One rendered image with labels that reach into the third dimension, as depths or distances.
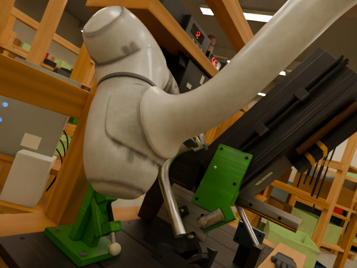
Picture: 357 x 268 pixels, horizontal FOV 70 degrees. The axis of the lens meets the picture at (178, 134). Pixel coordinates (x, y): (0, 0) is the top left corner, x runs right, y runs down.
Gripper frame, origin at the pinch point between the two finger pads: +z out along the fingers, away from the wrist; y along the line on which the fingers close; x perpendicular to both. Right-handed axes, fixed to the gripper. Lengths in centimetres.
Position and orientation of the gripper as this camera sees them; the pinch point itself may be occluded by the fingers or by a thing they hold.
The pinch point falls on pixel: (193, 138)
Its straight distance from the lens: 71.3
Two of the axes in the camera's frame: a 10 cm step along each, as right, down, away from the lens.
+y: -2.2, -8.1, 5.4
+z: 3.8, 4.4, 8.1
